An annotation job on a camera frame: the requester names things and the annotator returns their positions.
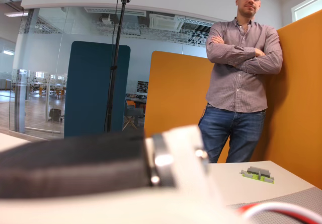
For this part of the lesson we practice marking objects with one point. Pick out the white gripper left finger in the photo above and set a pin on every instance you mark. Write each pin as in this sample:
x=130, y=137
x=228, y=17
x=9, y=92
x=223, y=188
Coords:
x=75, y=209

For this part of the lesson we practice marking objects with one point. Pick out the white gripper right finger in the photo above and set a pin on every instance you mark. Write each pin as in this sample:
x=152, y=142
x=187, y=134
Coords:
x=186, y=143

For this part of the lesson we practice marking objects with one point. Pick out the orange partition panel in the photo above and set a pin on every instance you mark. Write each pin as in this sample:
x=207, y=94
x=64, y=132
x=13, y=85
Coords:
x=296, y=103
x=178, y=93

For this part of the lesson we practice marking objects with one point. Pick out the grey office chair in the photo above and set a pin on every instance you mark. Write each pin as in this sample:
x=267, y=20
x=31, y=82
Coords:
x=132, y=112

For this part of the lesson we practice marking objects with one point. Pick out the grey and green brick piece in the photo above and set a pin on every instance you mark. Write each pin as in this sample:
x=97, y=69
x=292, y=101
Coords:
x=256, y=175

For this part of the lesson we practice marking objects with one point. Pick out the person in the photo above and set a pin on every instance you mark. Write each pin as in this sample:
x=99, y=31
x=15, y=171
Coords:
x=239, y=78

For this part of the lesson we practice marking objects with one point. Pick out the blue partition panel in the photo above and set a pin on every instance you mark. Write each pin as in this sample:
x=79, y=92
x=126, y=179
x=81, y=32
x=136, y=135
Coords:
x=93, y=88

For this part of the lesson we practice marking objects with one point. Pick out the grey studded baseplate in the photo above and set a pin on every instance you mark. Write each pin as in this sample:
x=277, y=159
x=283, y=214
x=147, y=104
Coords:
x=296, y=196

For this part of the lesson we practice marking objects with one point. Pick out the ceiling air conditioner unit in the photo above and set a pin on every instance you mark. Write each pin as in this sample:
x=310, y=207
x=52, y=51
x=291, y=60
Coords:
x=167, y=22

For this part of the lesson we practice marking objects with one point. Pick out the black camera stand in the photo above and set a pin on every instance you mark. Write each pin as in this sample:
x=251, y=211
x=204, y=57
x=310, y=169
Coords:
x=114, y=70

